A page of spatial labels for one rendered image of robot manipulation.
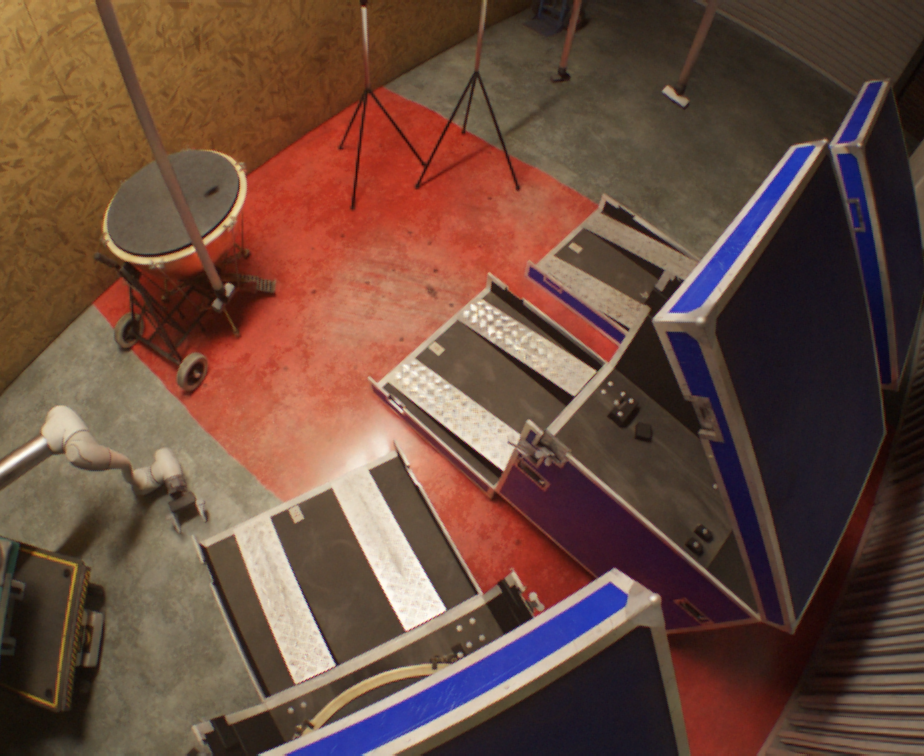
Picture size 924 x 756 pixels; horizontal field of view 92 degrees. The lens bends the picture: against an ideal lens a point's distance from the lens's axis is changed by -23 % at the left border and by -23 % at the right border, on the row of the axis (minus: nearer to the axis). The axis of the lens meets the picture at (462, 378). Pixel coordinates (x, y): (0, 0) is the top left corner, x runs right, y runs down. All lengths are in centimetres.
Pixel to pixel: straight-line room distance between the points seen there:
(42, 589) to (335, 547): 138
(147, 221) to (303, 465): 134
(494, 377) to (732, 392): 188
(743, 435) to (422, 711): 80
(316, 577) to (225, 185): 179
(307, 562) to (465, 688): 184
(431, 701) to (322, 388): 221
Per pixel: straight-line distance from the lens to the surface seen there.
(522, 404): 283
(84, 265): 350
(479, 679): 86
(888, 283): 223
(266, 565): 262
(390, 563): 249
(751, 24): 717
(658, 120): 474
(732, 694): 299
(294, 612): 252
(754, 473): 130
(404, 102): 437
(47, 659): 278
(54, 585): 277
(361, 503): 261
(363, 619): 256
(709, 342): 107
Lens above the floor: 258
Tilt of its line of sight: 63 degrees down
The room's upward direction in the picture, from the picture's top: 9 degrees clockwise
